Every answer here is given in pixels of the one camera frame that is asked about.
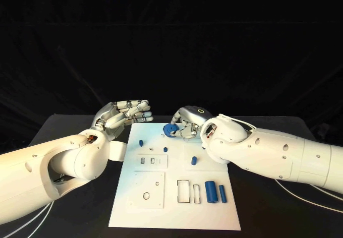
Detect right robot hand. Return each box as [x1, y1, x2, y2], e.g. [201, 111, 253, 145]
[168, 105, 213, 139]

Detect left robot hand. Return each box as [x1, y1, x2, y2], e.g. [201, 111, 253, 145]
[89, 100, 154, 142]

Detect blue gear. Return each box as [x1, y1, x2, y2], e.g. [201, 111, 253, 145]
[162, 123, 180, 138]

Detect white task board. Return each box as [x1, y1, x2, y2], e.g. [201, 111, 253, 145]
[107, 122, 241, 231]

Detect thick blue cylinder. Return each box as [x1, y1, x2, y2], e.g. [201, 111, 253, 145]
[204, 180, 217, 204]

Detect thin blue cylinder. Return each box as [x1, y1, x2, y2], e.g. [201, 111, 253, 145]
[217, 184, 227, 203]

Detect white cable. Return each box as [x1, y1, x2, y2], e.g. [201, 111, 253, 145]
[0, 202, 51, 238]
[309, 184, 343, 200]
[217, 114, 257, 132]
[25, 203, 54, 238]
[273, 179, 343, 214]

